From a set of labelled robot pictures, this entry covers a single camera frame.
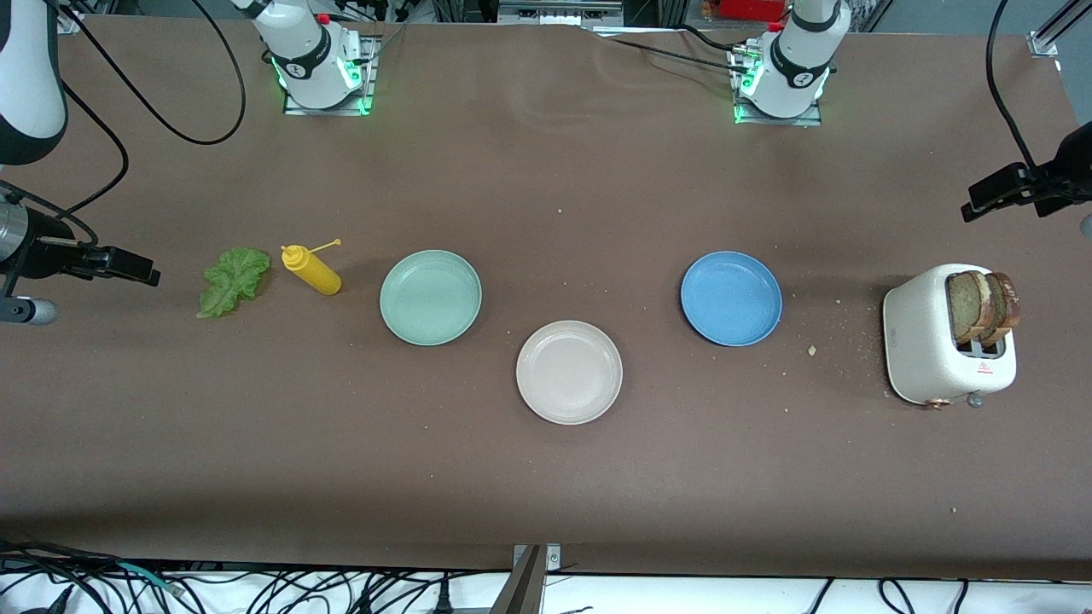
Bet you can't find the blue plate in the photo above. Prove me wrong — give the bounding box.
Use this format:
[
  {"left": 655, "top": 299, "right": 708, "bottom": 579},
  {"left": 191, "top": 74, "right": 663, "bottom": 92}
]
[{"left": 680, "top": 251, "right": 783, "bottom": 347}]

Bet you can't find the yellow squeeze bottle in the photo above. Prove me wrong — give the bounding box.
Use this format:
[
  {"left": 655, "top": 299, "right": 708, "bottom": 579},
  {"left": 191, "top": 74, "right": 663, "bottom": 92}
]
[{"left": 281, "top": 239, "right": 343, "bottom": 297}]

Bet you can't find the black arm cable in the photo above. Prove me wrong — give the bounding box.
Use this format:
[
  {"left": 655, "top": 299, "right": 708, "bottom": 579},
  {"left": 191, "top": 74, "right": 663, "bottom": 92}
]
[
  {"left": 0, "top": 0, "right": 248, "bottom": 248},
  {"left": 985, "top": 0, "right": 1046, "bottom": 171}
]

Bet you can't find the grey metal bracket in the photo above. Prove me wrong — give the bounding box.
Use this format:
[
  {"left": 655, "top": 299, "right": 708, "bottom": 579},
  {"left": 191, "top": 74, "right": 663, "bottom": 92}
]
[{"left": 488, "top": 543, "right": 562, "bottom": 614}]

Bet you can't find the aluminium frame profile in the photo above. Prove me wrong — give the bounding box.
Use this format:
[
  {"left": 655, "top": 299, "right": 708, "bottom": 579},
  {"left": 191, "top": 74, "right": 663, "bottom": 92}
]
[{"left": 1028, "top": 0, "right": 1092, "bottom": 59}]

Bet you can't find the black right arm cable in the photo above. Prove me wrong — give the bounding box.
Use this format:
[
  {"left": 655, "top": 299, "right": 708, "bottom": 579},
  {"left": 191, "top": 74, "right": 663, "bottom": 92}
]
[{"left": 0, "top": 0, "right": 248, "bottom": 248}]

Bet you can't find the grey power strip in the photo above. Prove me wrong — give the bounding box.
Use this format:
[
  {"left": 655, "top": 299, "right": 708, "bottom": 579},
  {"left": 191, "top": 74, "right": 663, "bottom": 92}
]
[{"left": 497, "top": 0, "right": 625, "bottom": 26}]

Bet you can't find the green lettuce leaf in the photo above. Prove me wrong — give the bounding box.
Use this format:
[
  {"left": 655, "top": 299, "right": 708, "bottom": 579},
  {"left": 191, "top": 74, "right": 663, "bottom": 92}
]
[{"left": 196, "top": 247, "right": 272, "bottom": 320}]

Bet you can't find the teal cable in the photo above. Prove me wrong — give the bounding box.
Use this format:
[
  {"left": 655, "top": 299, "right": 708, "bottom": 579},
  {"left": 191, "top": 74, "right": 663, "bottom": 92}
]
[{"left": 118, "top": 561, "right": 185, "bottom": 595}]

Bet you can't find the mint green plate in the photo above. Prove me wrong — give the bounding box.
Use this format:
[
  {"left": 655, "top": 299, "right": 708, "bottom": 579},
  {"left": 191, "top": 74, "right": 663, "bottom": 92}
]
[{"left": 380, "top": 249, "right": 483, "bottom": 347}]

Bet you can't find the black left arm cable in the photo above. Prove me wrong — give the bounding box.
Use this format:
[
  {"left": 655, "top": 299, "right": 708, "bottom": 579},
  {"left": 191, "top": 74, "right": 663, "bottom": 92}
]
[{"left": 985, "top": 0, "right": 1046, "bottom": 171}]

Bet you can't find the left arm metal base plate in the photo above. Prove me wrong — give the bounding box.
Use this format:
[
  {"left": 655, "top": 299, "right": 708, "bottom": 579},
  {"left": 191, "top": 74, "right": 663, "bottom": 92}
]
[{"left": 732, "top": 43, "right": 824, "bottom": 127}]

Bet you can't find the white toaster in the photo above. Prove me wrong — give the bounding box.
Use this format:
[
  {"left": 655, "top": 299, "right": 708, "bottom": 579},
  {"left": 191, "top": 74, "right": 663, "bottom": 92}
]
[{"left": 883, "top": 263, "right": 1018, "bottom": 410}]

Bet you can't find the black cable bundle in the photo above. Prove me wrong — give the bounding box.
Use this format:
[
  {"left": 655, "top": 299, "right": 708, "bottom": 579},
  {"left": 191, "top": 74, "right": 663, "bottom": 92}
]
[{"left": 0, "top": 537, "right": 513, "bottom": 614}]

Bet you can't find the beige plate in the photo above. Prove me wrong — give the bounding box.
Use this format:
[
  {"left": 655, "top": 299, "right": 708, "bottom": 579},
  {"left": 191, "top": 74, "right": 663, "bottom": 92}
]
[{"left": 515, "top": 320, "right": 624, "bottom": 426}]

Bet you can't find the brown bread slice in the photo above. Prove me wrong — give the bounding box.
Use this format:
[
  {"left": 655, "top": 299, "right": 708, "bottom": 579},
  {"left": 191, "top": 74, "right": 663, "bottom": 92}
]
[
  {"left": 947, "top": 270, "right": 997, "bottom": 346},
  {"left": 988, "top": 272, "right": 1022, "bottom": 347}
]

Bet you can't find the black table cable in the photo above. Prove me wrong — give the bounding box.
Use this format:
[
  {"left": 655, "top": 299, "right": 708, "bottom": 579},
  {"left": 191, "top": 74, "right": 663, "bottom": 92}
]
[{"left": 589, "top": 24, "right": 752, "bottom": 73}]

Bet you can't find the red box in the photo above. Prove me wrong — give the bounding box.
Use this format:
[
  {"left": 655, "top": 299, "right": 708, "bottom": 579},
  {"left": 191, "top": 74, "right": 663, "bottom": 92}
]
[{"left": 704, "top": 0, "right": 794, "bottom": 22}]

